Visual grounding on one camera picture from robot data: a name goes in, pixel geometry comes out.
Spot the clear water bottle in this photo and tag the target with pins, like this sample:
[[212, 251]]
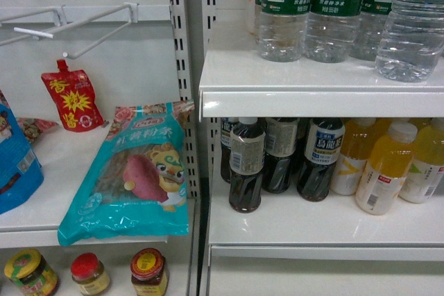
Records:
[[412, 40]]

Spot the white drinks shelf board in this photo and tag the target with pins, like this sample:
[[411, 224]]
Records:
[[236, 82]]

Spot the white perforated shelf upright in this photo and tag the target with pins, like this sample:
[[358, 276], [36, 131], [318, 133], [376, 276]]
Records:
[[190, 43]]

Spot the water bottle green label left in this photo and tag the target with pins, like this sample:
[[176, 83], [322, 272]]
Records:
[[282, 29]]

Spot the water bottle green label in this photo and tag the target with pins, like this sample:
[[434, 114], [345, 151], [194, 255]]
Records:
[[282, 29], [331, 29]]

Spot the white snack shelf board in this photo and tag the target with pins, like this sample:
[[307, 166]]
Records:
[[65, 158]]

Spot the water bottle green label middle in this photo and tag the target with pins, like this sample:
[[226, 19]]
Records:
[[331, 29]]

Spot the front dark tea bottle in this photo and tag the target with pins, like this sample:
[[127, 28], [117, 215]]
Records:
[[246, 165]]

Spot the dark tea bottle beige label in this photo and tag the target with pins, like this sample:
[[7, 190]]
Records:
[[280, 146]]

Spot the dark oolong tea bottle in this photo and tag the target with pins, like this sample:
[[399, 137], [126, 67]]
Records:
[[322, 148]]

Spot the teal sweet potato noodle bag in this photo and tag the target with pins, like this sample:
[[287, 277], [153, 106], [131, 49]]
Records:
[[136, 185]]

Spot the yellow juice bottle left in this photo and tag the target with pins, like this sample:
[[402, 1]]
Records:
[[355, 151]]

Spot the yellow juice bottle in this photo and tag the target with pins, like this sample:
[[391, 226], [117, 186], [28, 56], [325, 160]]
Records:
[[386, 169], [355, 151], [426, 170]]

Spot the red sauce spout pouch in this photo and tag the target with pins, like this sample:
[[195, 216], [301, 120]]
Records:
[[74, 97]]

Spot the jar red yellow lid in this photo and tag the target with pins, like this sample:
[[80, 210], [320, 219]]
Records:
[[149, 274]]

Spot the yellow juice bottle front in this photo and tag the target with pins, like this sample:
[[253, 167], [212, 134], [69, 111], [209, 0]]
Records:
[[386, 169]]

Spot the jar with red lid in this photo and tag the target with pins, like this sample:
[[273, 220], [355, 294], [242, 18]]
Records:
[[89, 274]]

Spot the blue snack bag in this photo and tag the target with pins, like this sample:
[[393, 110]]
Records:
[[21, 173]]

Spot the yellow juice bottle right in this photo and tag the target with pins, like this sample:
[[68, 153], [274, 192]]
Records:
[[426, 170]]

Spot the jar with yellow green lid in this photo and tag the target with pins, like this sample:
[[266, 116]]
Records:
[[29, 271]]

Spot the white wire peg hook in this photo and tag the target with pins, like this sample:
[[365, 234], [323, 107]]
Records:
[[100, 27]]

